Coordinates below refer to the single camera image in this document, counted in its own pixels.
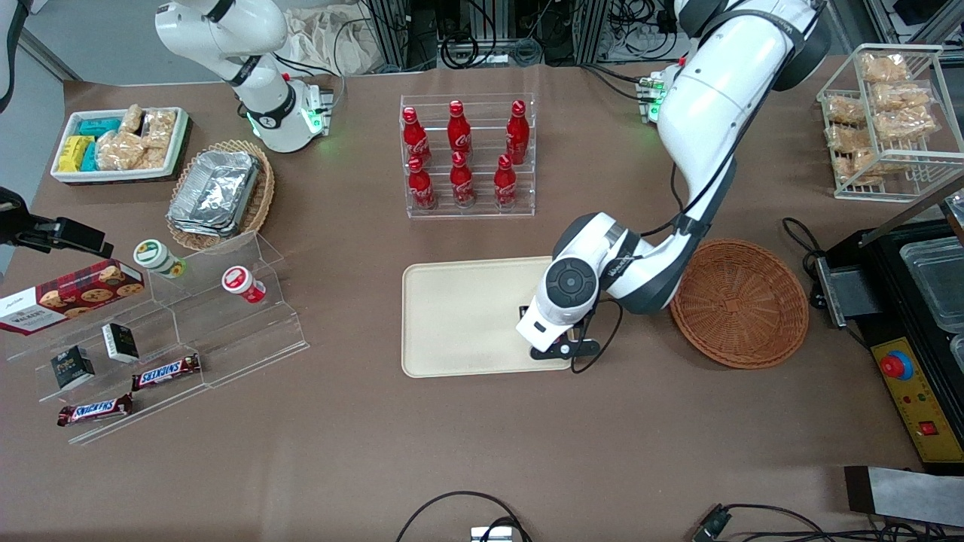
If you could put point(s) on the black Face print box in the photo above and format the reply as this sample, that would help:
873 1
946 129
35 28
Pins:
71 369

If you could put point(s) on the clear acrylic bottle rack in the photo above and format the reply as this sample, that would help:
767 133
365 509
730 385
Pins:
482 208

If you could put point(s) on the small silver device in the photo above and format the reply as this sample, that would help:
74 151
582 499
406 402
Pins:
493 534

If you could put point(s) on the stacked foil containers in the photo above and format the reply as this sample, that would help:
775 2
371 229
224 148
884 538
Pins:
215 192

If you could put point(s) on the grey metal plate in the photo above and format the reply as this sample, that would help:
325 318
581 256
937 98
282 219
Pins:
904 497

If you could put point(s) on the cream plastic serving tray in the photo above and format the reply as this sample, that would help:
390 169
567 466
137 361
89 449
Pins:
467 316

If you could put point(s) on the yellow snack packet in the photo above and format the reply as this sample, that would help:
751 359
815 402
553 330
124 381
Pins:
73 143
71 161

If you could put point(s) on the round brown wicker basket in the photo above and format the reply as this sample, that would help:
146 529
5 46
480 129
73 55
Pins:
742 305

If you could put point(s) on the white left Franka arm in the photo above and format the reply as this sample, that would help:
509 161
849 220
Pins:
715 90

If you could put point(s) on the aluminium frame rack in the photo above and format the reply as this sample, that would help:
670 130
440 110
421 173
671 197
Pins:
392 30

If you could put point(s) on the rice cracker snack bag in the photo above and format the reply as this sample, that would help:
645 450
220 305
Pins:
883 68
845 109
847 139
160 126
900 96
907 124
133 118
858 167
120 153
157 156

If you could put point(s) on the grey metal bar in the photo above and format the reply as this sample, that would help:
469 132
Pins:
911 214

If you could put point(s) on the green lidded yogurt cup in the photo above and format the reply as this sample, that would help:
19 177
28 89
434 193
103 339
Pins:
151 254

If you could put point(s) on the white rectangular snack bin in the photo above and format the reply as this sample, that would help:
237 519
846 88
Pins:
120 175

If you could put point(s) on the oval light wicker basket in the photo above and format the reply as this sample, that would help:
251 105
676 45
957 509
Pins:
265 188

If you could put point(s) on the red Walkers cookie box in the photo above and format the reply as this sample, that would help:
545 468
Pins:
75 297

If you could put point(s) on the red Coca-Cola bottle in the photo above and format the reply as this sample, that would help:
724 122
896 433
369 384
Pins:
517 132
504 183
413 135
420 188
462 181
459 129

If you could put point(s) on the red lidded yogurt cup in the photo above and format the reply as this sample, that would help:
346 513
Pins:
237 281

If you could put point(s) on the black box with white label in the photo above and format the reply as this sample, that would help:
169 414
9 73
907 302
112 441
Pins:
120 342

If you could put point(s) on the red emergency stop button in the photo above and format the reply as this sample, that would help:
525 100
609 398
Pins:
896 366

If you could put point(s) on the clear acrylic tiered shelf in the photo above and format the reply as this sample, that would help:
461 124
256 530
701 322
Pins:
248 331

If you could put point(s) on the clear plastic container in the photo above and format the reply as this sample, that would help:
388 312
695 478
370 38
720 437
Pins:
934 282

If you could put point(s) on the beige cloth bag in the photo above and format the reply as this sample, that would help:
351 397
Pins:
324 45

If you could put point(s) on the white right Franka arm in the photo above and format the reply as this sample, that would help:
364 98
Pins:
226 30

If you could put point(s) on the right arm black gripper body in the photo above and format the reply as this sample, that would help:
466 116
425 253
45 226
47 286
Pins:
21 226

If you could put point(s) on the Snickers chocolate bar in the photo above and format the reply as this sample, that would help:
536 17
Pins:
94 410
166 371

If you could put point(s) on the teal snack packet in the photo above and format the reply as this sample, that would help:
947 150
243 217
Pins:
89 156
98 126

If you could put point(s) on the black machine with yellow panel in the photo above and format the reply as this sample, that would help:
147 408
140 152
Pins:
889 316

